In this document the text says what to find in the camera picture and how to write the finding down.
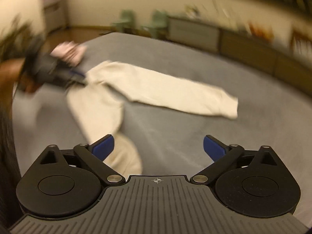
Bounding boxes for green plastic chair left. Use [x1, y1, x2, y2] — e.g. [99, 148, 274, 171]
[111, 10, 135, 33]

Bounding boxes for cream white trousers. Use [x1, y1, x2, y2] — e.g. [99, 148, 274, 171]
[67, 61, 238, 178]

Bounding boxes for grey door with frame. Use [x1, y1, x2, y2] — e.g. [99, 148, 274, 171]
[42, 0, 66, 33]

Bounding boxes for long grey brown sideboard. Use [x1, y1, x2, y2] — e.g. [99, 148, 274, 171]
[167, 16, 311, 95]

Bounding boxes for pink garment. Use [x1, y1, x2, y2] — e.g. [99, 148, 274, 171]
[50, 41, 87, 67]

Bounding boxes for left hand of person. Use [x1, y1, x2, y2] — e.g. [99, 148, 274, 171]
[1, 58, 42, 99]

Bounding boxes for green plastic chair right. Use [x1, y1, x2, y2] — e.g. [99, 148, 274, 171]
[141, 10, 168, 39]

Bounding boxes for green plastic chair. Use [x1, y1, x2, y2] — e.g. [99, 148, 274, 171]
[141, 10, 168, 39]
[111, 10, 135, 33]

